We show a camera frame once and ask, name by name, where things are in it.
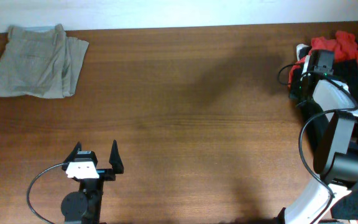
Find black shorts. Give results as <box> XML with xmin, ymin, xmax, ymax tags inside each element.
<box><xmin>290</xmin><ymin>59</ymin><xmax>358</xmax><ymax>151</ymax></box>

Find folded khaki shorts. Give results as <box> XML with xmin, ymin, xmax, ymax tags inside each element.
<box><xmin>0</xmin><ymin>24</ymin><xmax>89</xmax><ymax>99</ymax></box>

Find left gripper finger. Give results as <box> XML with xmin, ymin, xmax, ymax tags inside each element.
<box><xmin>109</xmin><ymin>140</ymin><xmax>124</xmax><ymax>174</ymax></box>
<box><xmin>62</xmin><ymin>142</ymin><xmax>81</xmax><ymax>170</ymax></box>

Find white garment under pile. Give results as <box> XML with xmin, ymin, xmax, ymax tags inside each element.
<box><xmin>296</xmin><ymin>44</ymin><xmax>311</xmax><ymax>61</ymax></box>

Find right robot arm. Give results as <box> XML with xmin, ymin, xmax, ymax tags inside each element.
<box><xmin>278</xmin><ymin>50</ymin><xmax>358</xmax><ymax>223</ymax></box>

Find red shirt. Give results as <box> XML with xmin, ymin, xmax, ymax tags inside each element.
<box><xmin>288</xmin><ymin>30</ymin><xmax>358</xmax><ymax>81</ymax></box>

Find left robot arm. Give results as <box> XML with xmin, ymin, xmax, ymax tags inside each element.
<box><xmin>61</xmin><ymin>141</ymin><xmax>124</xmax><ymax>224</ymax></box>

